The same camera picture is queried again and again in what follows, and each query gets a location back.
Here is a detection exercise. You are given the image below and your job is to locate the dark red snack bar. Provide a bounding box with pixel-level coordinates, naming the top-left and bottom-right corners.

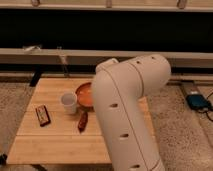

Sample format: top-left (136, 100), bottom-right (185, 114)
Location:
top-left (78, 112), bottom-right (88, 132)

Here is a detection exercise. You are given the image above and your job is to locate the blue device with cable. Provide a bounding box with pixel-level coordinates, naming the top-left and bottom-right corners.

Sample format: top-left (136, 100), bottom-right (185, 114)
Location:
top-left (186, 94), bottom-right (213, 122)

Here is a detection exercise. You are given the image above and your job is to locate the brown chocolate bar packet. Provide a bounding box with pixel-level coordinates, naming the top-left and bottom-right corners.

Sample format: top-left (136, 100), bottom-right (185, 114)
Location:
top-left (35, 105), bottom-right (51, 127)

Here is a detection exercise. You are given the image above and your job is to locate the orange bowl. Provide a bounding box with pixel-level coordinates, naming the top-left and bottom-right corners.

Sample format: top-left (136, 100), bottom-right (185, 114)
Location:
top-left (76, 82), bottom-right (93, 110)

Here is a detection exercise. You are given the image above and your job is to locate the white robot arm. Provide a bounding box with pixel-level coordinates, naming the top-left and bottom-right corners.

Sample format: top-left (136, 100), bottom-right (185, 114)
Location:
top-left (92, 54), bottom-right (171, 171)

